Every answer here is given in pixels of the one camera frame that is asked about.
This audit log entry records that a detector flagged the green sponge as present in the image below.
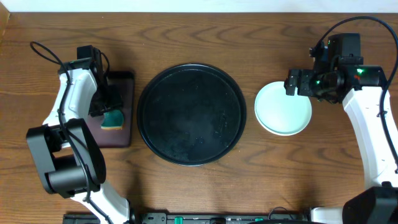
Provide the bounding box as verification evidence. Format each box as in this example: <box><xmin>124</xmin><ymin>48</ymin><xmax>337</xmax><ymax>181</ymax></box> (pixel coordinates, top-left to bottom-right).
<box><xmin>101</xmin><ymin>110</ymin><xmax>124</xmax><ymax>130</ymax></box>

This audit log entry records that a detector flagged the light blue plate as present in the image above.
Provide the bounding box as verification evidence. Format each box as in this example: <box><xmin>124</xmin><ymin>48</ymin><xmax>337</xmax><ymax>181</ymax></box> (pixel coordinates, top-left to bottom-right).
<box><xmin>254</xmin><ymin>82</ymin><xmax>312</xmax><ymax>121</ymax></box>
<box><xmin>257</xmin><ymin>119</ymin><xmax>310</xmax><ymax>136</ymax></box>

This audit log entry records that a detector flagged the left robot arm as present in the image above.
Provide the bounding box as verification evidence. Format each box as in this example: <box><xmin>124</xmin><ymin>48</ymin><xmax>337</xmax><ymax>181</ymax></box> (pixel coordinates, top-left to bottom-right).
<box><xmin>26</xmin><ymin>41</ymin><xmax>134</xmax><ymax>223</ymax></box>

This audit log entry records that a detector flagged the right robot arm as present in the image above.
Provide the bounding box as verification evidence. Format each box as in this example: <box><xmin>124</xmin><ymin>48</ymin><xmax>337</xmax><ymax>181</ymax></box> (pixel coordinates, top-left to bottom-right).
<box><xmin>284</xmin><ymin>33</ymin><xmax>397</xmax><ymax>223</ymax></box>

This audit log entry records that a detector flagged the rectangular black sponge tray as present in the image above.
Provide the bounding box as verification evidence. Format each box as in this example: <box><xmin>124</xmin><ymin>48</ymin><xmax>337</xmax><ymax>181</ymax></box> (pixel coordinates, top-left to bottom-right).
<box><xmin>86</xmin><ymin>72</ymin><xmax>134</xmax><ymax>148</ymax></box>

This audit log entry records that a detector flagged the round black tray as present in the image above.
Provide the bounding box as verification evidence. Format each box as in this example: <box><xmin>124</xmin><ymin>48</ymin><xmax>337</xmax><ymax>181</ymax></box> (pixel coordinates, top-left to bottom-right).
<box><xmin>137</xmin><ymin>63</ymin><xmax>247</xmax><ymax>166</ymax></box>

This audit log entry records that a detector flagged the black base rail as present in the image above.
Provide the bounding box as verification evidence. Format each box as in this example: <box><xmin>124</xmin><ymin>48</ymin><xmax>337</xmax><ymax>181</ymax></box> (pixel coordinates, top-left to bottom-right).
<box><xmin>62</xmin><ymin>212</ymin><xmax>312</xmax><ymax>224</ymax></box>

